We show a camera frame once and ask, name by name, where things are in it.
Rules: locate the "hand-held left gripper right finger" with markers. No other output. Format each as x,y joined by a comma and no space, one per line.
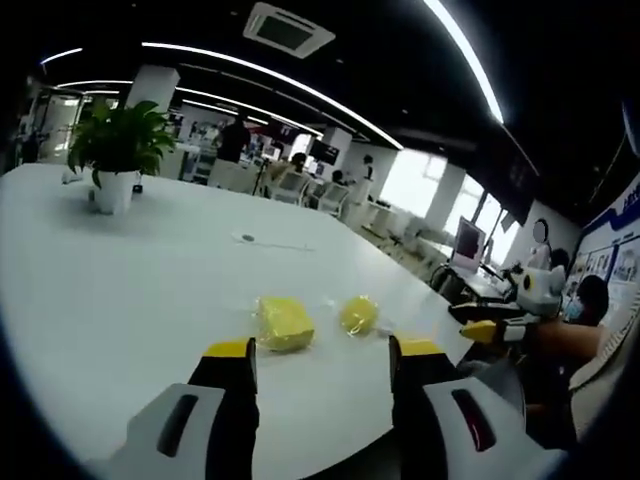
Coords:
440,430

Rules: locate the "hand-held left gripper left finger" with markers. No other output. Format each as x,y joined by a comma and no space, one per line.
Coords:
200,425

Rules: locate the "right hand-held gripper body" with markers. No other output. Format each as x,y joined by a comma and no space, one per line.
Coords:
540,292

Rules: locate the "yellow round silicone block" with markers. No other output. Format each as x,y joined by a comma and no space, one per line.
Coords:
359,316

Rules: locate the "yellow rectangular silicone block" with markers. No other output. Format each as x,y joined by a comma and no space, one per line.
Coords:
286,325

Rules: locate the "white desktop monitor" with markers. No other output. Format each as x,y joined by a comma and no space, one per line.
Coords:
469,244

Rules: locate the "white office chair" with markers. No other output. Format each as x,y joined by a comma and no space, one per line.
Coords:
291,189
334,199

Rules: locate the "black display screen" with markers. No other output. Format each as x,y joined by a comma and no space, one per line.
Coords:
325,151

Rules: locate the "small dark object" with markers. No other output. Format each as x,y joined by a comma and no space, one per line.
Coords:
137,188

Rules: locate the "white plant pot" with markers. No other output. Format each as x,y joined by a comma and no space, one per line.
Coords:
116,192

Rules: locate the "long ceiling light strip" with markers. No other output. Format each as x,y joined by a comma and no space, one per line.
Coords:
467,52
280,80

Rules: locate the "small white object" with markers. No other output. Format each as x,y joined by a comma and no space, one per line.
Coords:
70,176

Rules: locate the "green leafy plant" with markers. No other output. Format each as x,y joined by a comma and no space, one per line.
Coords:
122,135

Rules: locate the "ceiling air conditioner unit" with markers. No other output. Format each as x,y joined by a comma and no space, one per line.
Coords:
289,29

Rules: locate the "white square column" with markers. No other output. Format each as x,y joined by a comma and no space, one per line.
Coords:
152,87

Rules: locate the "blue white wall poster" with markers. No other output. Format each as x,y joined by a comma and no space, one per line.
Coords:
612,250

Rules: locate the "dark wall screen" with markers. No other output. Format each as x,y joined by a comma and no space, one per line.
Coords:
520,185

